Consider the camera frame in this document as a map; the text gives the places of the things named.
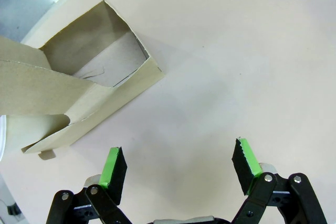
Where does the small black box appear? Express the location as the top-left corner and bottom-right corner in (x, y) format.
(7, 202), (21, 216)

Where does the brown cardboard cup carrier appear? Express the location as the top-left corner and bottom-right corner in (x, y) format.
(0, 0), (165, 161)

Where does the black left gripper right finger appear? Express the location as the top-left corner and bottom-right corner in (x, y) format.
(230, 137), (329, 224)

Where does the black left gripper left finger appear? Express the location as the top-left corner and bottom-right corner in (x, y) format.
(47, 146), (132, 224)

